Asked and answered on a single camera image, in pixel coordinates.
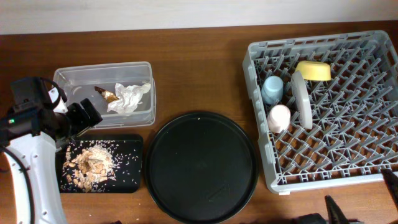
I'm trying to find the clear plastic waste bin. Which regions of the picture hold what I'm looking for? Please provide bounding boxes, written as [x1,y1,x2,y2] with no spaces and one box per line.
[53,62,156,129]

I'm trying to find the yellow plastic bowl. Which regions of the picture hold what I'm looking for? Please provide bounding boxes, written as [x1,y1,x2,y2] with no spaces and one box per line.
[295,61,331,81]

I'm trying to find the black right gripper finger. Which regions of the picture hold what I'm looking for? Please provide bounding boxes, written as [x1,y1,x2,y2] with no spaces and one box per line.
[325,195,349,224]
[381,169,398,208]

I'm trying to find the white round plate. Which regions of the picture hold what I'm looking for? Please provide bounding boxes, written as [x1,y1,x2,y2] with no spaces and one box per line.
[291,71,313,129]

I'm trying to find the white napkin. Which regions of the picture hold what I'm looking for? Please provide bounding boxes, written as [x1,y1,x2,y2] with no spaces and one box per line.
[107,83,151,114]

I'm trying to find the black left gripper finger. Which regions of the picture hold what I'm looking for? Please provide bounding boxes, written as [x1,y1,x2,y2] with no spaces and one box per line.
[66,103,90,133]
[80,98,103,126]

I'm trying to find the pink plastic cup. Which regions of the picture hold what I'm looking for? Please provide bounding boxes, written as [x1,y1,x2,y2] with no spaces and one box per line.
[267,105,291,134]

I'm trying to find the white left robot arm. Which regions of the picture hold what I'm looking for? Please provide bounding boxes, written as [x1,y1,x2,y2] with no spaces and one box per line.
[1,77,102,223]

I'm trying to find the grey dishwasher rack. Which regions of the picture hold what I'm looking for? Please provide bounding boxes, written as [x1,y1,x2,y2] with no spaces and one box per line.
[243,30,397,195]

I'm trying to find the food scraps pile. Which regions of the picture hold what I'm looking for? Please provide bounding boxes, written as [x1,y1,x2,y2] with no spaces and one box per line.
[61,139,141,193]

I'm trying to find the black rectangular tray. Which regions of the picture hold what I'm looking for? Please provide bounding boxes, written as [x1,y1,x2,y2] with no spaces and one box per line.
[55,133,144,194]

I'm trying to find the round black serving tray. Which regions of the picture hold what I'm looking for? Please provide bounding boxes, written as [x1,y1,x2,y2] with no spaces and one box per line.
[144,111,259,223]

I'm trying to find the brown gold coffee wrapper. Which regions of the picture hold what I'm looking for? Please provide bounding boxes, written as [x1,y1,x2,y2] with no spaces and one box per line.
[95,86,119,103]

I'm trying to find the light blue plastic cup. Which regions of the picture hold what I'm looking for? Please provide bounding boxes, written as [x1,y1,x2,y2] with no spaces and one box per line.
[261,76,284,105]

